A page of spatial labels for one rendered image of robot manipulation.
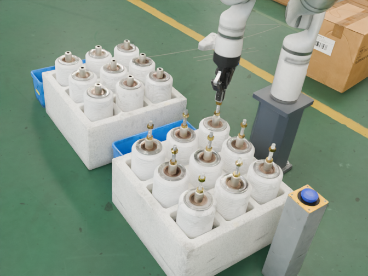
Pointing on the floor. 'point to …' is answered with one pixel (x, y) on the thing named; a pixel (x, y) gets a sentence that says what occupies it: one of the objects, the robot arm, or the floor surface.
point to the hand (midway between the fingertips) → (220, 95)
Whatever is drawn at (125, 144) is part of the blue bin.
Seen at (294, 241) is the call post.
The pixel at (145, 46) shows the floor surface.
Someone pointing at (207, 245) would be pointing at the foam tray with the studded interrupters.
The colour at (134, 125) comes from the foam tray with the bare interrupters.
